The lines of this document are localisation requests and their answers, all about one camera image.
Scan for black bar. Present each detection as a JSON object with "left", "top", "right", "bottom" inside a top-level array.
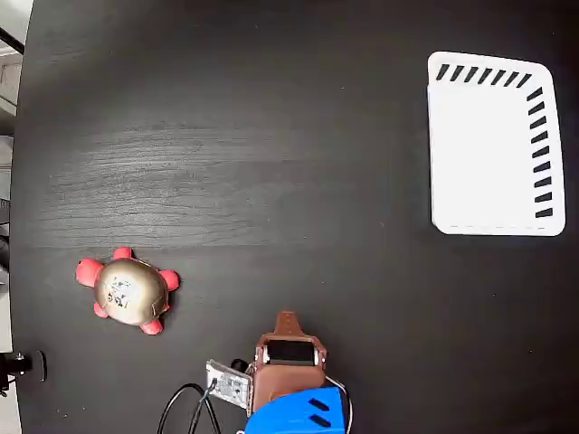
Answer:
[{"left": 0, "top": 26, "right": 25, "bottom": 54}]

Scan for pink turtle toy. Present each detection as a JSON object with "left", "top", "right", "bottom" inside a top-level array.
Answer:
[{"left": 75, "top": 246, "right": 181, "bottom": 336}]

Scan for white and red servo wires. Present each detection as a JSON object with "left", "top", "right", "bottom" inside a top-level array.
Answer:
[{"left": 324, "top": 374, "right": 353, "bottom": 434}]

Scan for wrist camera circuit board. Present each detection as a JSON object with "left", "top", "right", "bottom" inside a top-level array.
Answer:
[{"left": 205, "top": 358, "right": 254, "bottom": 417}]

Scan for white slotted tray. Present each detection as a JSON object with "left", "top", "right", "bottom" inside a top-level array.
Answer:
[{"left": 426, "top": 50, "right": 567, "bottom": 238}]

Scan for black table clamp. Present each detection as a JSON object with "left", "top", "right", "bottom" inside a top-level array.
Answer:
[{"left": 0, "top": 350, "right": 48, "bottom": 397}]

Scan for black camera cable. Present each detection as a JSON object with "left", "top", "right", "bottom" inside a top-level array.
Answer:
[{"left": 157, "top": 382, "right": 223, "bottom": 434}]

